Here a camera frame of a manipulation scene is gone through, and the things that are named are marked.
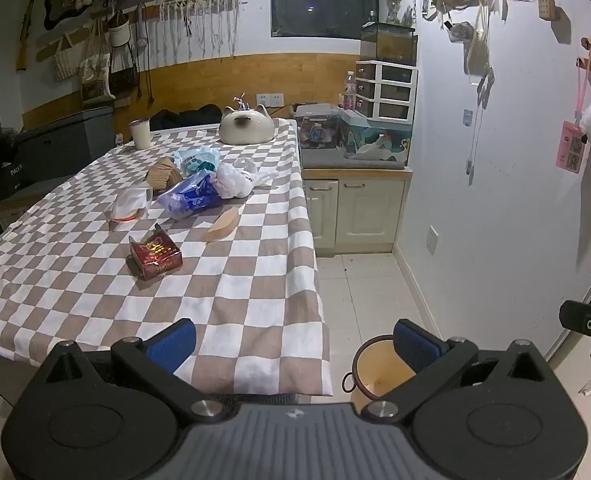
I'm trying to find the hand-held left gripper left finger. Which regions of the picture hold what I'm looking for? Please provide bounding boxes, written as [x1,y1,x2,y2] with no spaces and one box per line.
[34,319,235,424]

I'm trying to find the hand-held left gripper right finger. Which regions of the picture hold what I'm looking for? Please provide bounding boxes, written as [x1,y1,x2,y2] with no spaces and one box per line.
[361,319,557,421]

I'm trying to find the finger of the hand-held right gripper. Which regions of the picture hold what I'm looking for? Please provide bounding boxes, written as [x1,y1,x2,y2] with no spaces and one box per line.
[559,300,591,334]

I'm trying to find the brown rimmed beige trash bin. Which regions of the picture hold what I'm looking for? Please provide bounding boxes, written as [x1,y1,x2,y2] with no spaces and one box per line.
[342,335,419,409]

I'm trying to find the shiny red carton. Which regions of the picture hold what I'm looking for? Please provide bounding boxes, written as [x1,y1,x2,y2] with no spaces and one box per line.
[129,224,184,281]

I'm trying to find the clear bag with orange strip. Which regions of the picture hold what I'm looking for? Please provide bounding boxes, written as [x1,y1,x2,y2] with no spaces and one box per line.
[106,186,154,225]

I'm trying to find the blue floral plastic bag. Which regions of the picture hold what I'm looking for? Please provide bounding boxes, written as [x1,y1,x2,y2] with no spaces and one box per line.
[156,170,225,220]

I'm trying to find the brown paper bag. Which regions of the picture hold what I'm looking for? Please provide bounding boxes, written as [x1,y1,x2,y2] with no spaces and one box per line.
[145,157,183,190]

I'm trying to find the white plastic bag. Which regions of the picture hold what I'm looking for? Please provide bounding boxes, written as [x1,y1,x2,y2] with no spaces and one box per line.
[216,156,280,200]

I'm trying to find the teal white plastic packet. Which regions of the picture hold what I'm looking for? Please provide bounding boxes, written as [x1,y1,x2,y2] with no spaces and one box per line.
[172,146,222,177]

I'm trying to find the brown patterned shoulder bag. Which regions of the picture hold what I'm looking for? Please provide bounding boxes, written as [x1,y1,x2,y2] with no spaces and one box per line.
[108,47,141,95]

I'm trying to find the brown white checkered tablecloth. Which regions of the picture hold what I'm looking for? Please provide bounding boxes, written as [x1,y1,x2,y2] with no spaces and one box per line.
[0,119,334,397]

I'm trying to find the beige wooden piece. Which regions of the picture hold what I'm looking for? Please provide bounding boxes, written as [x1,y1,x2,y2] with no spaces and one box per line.
[206,206,240,242]

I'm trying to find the cream floor cabinet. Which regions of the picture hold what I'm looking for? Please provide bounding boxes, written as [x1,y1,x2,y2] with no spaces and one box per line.
[302,167,413,256]

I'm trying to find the white cup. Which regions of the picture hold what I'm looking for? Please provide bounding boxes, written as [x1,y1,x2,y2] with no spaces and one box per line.
[128,119,151,151]

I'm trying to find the teal printed box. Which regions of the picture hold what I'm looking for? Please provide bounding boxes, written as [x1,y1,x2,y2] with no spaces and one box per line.
[343,109,411,162]

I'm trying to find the black bag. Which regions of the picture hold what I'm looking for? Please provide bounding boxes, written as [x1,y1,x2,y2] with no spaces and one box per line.
[151,105,224,131]

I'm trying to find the grey storage box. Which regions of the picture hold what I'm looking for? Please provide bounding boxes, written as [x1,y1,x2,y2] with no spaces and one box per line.
[15,106,115,182]

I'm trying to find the cream cat-shaped ceramic jar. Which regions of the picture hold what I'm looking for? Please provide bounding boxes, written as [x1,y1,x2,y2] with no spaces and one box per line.
[218,105,274,144]

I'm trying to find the black cardboard box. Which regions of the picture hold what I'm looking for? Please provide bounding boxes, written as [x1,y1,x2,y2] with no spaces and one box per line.
[0,159,27,202]

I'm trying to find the clear plastic storage box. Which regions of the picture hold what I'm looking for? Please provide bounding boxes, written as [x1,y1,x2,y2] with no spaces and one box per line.
[294,103,349,151]

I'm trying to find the white plastic drawer unit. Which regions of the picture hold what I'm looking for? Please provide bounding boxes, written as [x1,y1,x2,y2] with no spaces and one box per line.
[355,60,419,122]

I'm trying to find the printed canvas tote bag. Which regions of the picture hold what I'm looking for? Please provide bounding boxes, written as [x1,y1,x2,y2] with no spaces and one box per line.
[79,22,116,106]

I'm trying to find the glass fish tank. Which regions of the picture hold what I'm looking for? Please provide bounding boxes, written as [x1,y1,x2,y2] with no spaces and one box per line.
[360,22,419,67]

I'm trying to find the white mesh tote bag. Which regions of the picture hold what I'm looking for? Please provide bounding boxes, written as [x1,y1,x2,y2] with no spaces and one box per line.
[54,34,89,81]

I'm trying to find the white bucket bag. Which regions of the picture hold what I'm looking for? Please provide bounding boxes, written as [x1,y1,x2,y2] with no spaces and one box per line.
[107,10,134,49]

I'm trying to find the white macrame net hanging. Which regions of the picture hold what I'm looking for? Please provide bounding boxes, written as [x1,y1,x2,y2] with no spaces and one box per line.
[158,0,254,62]

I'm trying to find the vase with dried flowers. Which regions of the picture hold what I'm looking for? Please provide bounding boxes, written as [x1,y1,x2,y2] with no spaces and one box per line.
[379,0,407,25]

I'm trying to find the wooden toy gun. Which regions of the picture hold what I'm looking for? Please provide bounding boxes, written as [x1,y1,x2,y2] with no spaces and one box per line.
[15,0,44,71]

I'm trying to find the pink card with lanyard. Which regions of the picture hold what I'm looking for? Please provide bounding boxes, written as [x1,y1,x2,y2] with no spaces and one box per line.
[555,67,591,174]

